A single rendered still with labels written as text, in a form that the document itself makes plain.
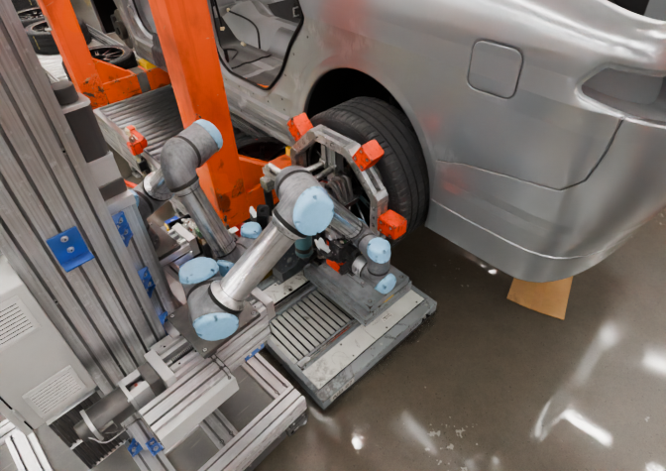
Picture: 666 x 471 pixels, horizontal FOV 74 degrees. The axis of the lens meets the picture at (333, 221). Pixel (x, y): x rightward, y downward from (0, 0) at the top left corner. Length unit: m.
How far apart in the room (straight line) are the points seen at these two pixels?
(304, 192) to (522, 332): 1.74
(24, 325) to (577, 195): 1.54
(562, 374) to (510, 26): 1.69
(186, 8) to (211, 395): 1.33
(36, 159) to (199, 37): 0.91
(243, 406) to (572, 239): 1.42
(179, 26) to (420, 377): 1.85
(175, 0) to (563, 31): 1.26
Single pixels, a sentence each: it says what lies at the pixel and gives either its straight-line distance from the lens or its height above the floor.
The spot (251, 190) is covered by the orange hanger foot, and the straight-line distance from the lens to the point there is 2.28.
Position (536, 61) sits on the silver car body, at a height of 1.52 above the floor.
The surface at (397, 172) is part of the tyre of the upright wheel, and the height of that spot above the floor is 1.04.
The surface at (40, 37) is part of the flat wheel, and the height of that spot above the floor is 0.47.
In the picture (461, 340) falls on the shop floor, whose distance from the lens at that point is 2.49.
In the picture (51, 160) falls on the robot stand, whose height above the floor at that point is 1.46.
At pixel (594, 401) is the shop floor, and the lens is 2.51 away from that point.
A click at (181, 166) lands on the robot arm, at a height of 1.28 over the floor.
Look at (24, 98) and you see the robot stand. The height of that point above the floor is 1.61.
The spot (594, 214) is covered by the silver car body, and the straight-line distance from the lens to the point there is 1.55.
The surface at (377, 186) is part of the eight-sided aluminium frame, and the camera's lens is 1.73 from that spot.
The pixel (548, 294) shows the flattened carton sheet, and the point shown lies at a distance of 2.82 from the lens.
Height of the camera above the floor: 1.99
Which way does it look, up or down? 40 degrees down
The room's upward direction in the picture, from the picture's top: 3 degrees counter-clockwise
